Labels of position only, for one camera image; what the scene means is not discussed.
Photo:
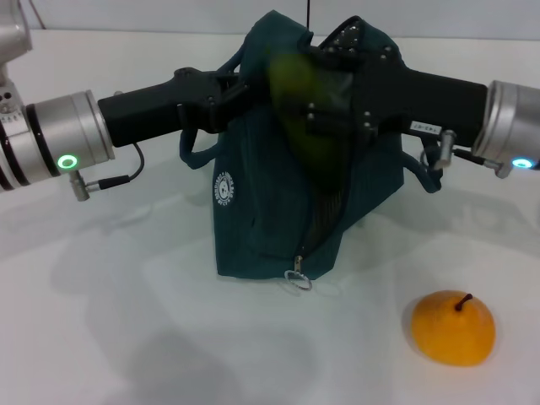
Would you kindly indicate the orange pear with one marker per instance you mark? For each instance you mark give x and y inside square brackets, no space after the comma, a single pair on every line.
[451,329]

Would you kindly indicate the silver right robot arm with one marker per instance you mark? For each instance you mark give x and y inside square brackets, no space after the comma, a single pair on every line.
[510,122]

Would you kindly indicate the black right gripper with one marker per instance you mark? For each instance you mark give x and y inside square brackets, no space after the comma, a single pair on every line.
[422,101]

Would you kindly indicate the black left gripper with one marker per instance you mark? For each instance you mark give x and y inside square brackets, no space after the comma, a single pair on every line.
[169,105]

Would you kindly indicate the dark teal fabric bag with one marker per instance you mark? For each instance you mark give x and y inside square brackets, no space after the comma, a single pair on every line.
[261,202]

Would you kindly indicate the green cucumber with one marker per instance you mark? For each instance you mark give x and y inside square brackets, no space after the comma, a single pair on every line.
[295,88]

